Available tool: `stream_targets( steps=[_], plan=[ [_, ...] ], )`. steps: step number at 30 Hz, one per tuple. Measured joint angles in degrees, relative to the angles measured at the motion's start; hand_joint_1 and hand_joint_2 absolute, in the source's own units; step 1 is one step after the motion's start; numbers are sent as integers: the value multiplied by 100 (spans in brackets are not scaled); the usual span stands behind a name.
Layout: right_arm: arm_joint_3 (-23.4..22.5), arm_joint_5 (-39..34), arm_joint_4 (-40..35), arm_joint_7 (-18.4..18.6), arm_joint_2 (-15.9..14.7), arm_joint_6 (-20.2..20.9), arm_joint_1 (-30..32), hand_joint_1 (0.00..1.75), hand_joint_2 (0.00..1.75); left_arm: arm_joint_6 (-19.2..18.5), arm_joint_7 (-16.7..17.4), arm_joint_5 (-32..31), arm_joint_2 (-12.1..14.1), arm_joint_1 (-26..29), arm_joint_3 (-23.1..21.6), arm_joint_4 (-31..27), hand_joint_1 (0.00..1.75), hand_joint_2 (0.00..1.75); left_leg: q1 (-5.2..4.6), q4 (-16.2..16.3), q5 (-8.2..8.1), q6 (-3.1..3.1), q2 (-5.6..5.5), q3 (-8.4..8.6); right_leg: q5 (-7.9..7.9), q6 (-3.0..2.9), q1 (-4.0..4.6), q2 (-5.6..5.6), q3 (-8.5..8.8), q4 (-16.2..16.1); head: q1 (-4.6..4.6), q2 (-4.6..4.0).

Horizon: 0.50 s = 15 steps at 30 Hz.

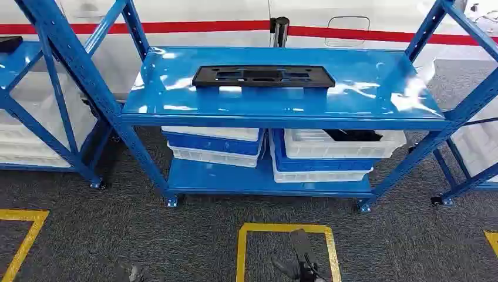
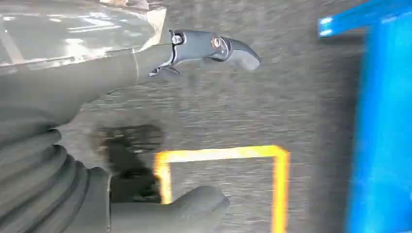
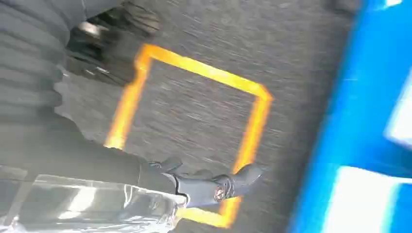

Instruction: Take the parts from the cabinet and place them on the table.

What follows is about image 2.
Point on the yellow floor tape square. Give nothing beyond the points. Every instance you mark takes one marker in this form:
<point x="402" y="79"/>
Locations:
<point x="280" y="193"/>

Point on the blue metal rack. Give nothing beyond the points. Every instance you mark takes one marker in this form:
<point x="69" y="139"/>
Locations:
<point x="383" y="128"/>

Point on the ribbed grey left arm sleeve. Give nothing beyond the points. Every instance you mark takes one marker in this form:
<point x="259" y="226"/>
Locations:
<point x="38" y="186"/>

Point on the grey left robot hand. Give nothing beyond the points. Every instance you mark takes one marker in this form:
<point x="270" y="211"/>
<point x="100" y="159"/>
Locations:
<point x="80" y="70"/>

